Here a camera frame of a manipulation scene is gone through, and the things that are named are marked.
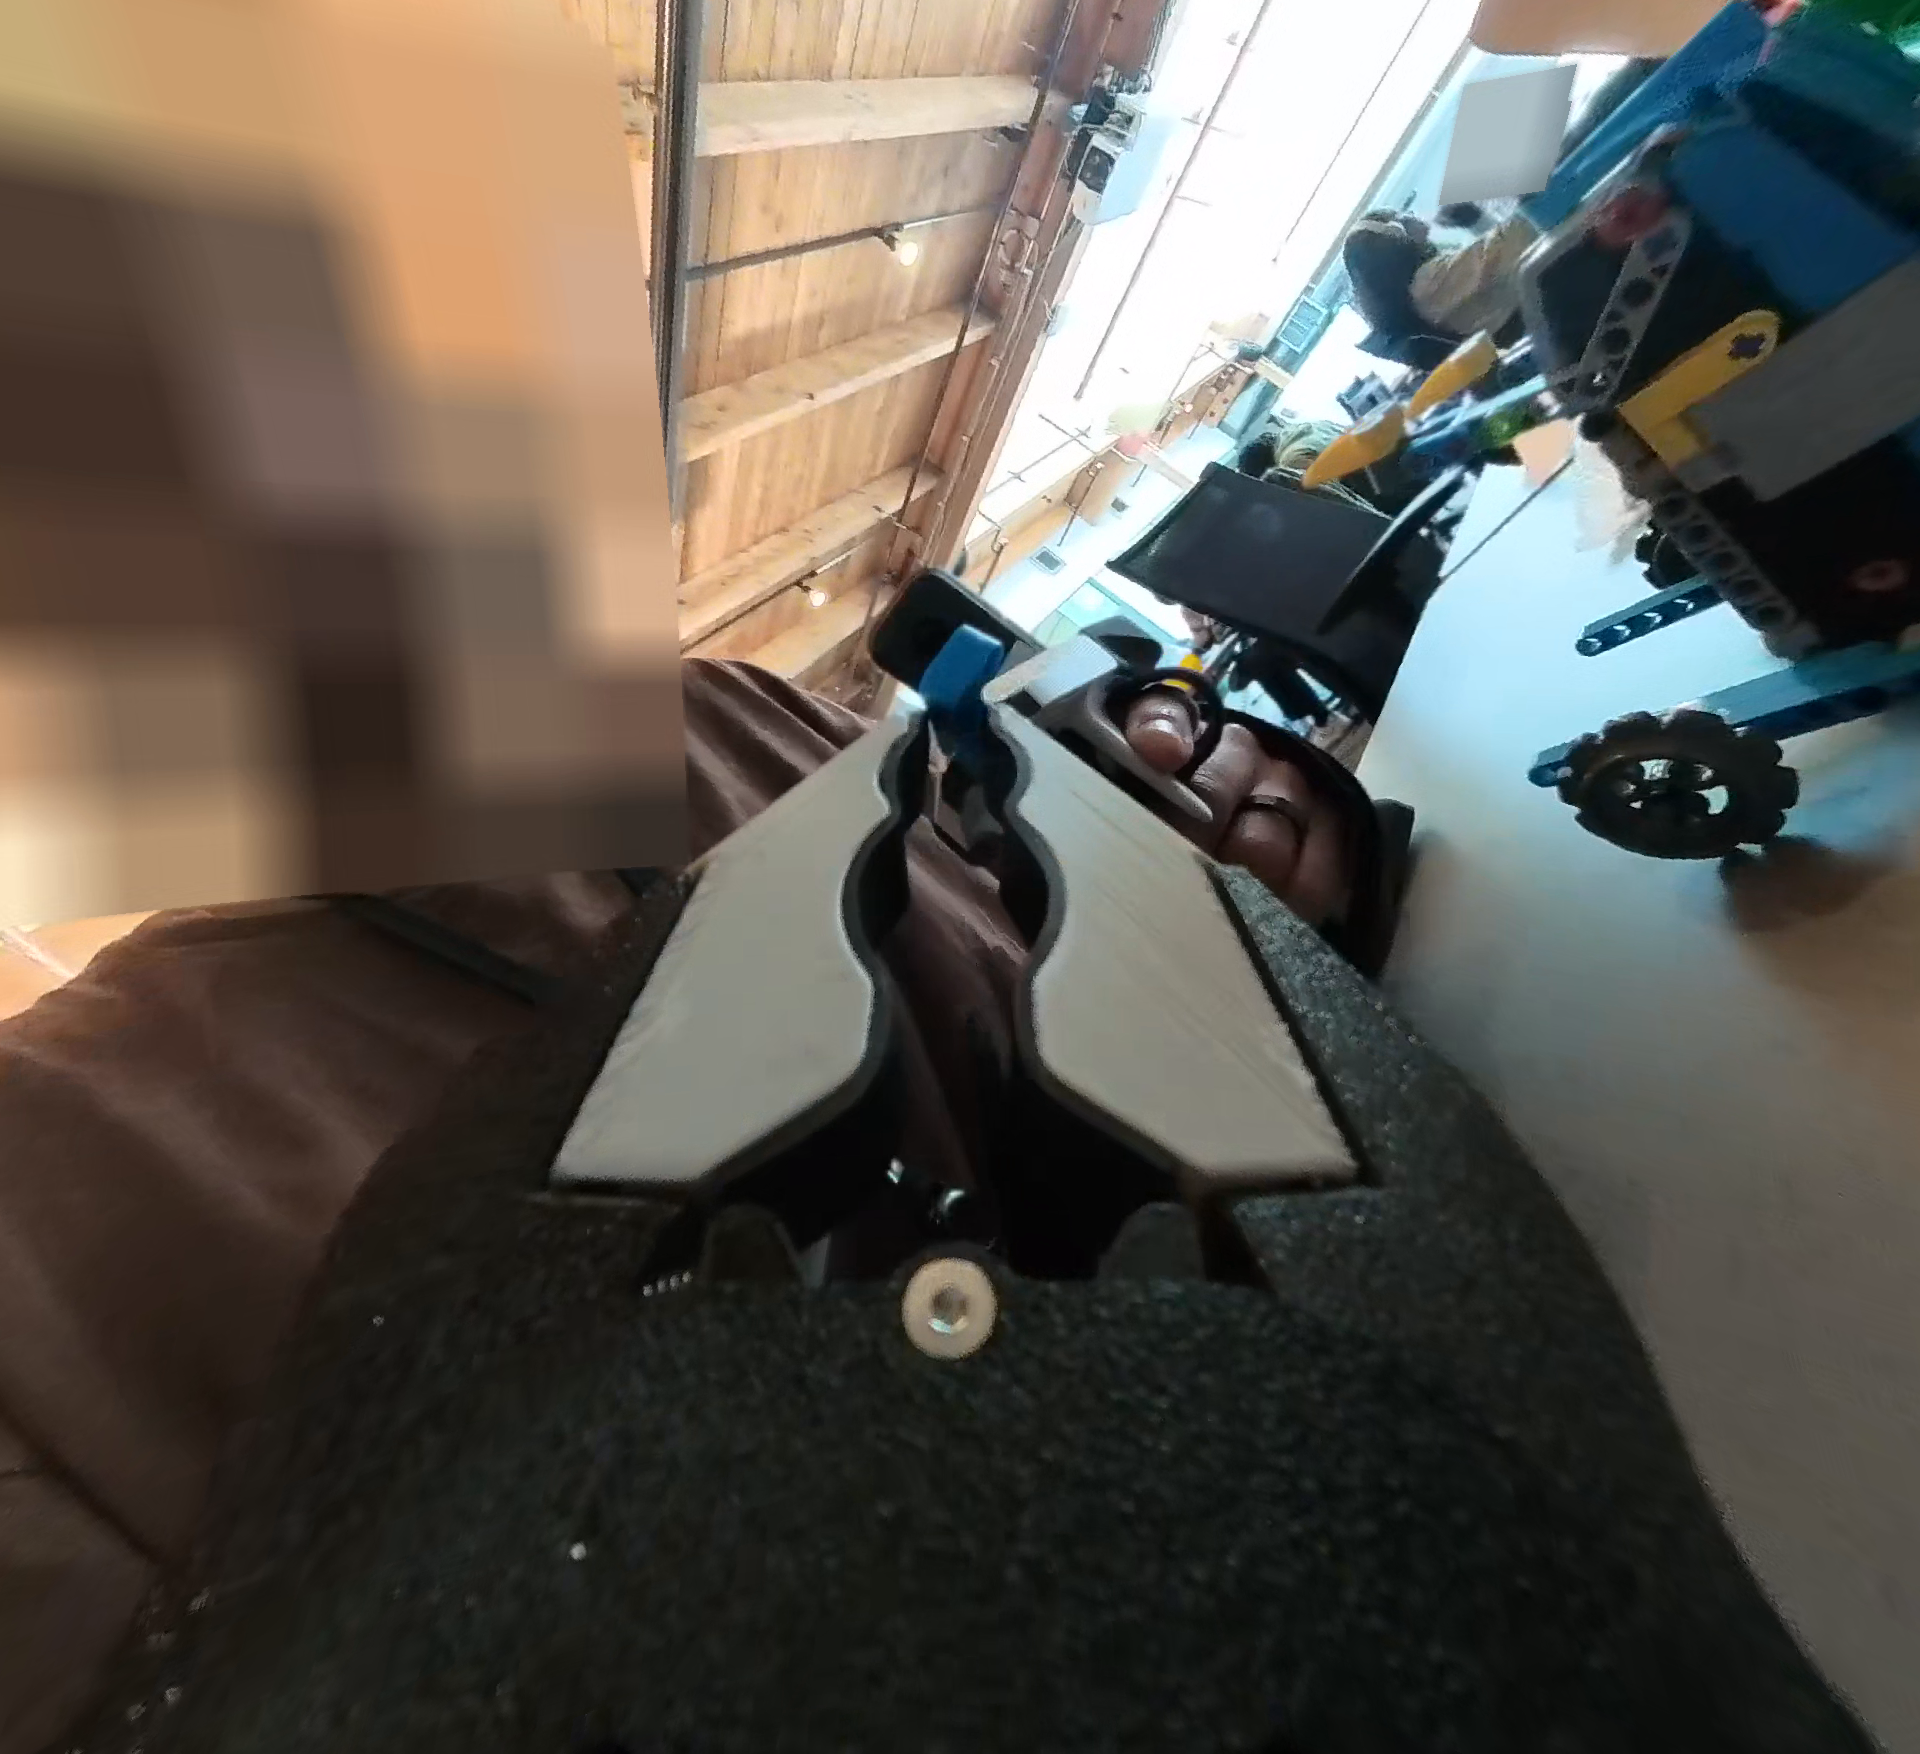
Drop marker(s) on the black office chair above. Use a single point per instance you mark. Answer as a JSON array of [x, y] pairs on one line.
[[1275, 569]]

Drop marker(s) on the grey and blue toy robot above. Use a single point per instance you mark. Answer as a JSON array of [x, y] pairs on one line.
[[1769, 284]]

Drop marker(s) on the grey ceiling unit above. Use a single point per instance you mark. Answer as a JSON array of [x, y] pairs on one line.
[[1126, 156]]

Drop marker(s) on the blue beam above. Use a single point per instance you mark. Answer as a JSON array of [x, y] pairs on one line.
[[959, 689]]

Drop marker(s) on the person's left hand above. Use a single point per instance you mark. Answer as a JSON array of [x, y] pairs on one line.
[[1268, 824]]

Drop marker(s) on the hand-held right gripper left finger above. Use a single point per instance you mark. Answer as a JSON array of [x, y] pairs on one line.
[[735, 1004]]

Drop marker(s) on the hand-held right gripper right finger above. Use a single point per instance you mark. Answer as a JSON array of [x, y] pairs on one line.
[[1186, 1019]]

